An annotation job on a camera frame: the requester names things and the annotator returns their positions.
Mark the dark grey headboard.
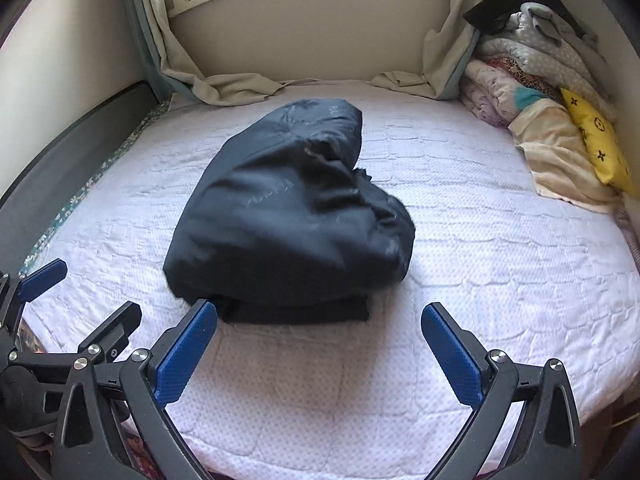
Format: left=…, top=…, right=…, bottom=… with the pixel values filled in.
left=1, top=81, right=158, bottom=273

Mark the pink floral folded quilt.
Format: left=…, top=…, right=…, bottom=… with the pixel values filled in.
left=459, top=58, right=547, bottom=127

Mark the yellow patterned pillow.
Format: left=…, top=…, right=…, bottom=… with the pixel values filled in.
left=561, top=88, right=634, bottom=195

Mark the beige right curtain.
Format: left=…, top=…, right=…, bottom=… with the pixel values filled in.
left=370, top=0, right=483, bottom=101

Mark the grey dotted folded quilt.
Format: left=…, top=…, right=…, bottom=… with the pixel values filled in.
left=476, top=2, right=618, bottom=122

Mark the beige curtain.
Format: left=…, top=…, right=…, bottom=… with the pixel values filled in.
left=125, top=0, right=285, bottom=106
left=370, top=0, right=483, bottom=101

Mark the black police jacket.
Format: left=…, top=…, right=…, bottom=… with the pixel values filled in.
left=163, top=99, right=416, bottom=325

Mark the black cloth on pile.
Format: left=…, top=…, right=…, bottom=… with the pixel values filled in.
left=463, top=0, right=586, bottom=37

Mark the cream blanket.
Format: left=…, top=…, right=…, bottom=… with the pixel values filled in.
left=509, top=99, right=620, bottom=214

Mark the beige left curtain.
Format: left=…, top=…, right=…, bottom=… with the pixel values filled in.
left=125, top=0, right=285, bottom=106

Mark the pink knitted cloth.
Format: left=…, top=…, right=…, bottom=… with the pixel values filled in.
left=614, top=193, right=640, bottom=271

